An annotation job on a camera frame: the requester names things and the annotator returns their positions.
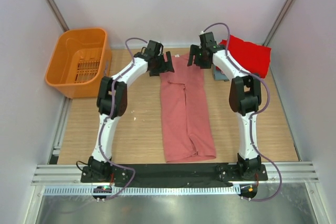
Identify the grey folded t shirt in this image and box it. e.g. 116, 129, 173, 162
213, 67, 229, 82

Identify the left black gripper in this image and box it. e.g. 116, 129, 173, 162
149, 51, 174, 77

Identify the orange plastic basket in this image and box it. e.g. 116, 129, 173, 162
45, 27, 112, 99

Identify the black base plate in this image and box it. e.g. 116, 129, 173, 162
80, 163, 268, 185

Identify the aluminium frame rail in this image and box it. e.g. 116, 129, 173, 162
31, 161, 319, 186

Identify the white slotted cable duct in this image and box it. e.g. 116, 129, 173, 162
44, 185, 240, 196

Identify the pink t shirt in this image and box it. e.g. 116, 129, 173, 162
160, 54, 216, 163

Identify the red folded t shirt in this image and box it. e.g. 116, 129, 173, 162
228, 35, 271, 79

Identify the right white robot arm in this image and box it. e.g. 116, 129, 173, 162
187, 32, 261, 180

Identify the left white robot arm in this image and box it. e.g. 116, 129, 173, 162
81, 38, 174, 183

